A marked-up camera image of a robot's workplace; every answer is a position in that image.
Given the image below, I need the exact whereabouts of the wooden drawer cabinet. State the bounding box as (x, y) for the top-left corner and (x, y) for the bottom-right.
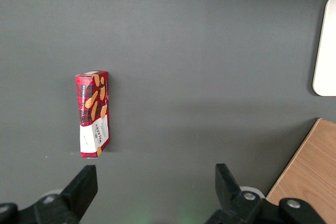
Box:
(265, 118), (336, 224)

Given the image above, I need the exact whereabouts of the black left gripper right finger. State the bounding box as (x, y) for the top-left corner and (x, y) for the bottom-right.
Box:
(204, 163), (326, 224)

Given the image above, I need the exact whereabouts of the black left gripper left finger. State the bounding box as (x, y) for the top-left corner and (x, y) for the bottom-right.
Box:
(19, 165), (98, 224)

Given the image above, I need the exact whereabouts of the cream plastic tray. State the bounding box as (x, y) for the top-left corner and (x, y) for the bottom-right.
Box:
(312, 0), (336, 97)

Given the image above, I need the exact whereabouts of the red tartan shortbread box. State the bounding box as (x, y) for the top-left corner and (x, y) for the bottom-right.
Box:
(75, 70), (110, 159)

